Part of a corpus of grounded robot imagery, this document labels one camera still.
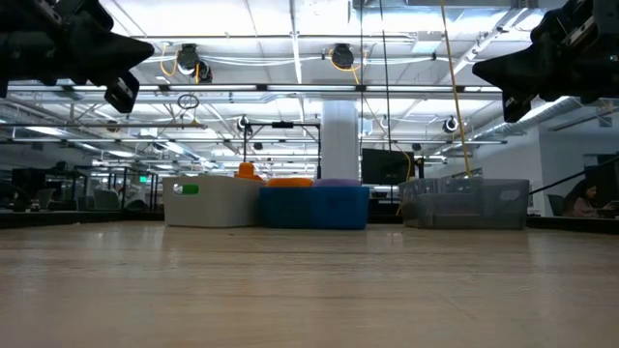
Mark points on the green exit sign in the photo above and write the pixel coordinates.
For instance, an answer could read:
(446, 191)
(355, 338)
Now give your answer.
(143, 178)

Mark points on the light grey plastic bin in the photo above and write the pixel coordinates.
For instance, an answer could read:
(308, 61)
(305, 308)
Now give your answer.
(217, 205)

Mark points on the silver air duct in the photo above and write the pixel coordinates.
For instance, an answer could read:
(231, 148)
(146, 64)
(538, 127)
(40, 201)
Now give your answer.
(537, 116)

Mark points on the black monitor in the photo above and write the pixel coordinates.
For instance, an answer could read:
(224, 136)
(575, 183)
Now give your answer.
(377, 166)

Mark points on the long silver ceiling rail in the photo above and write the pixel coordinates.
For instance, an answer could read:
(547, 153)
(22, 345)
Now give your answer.
(290, 87)

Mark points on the teal plastic bin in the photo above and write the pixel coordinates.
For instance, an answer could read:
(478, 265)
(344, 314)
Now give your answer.
(314, 208)

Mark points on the white building column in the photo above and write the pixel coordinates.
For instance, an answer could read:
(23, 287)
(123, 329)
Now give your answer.
(341, 140)

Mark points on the purple foam dice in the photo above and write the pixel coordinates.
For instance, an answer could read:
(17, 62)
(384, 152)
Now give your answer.
(336, 182)

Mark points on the grey office chair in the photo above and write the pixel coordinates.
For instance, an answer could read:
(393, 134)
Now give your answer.
(106, 198)
(556, 205)

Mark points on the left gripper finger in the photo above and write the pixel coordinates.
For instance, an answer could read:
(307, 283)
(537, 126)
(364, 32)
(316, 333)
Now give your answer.
(122, 94)
(111, 50)

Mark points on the black office desk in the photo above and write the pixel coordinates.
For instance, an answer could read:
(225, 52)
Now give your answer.
(602, 224)

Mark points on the black background rig frame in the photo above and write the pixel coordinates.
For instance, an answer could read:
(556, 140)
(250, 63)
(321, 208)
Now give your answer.
(283, 124)

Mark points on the green toy block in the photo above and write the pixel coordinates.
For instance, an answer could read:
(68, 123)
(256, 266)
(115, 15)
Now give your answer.
(189, 189)

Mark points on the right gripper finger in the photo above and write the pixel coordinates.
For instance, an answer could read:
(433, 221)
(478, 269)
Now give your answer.
(522, 70)
(515, 106)

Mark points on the translucent brown plastic bin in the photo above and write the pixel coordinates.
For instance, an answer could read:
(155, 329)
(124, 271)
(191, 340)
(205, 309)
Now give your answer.
(464, 203)

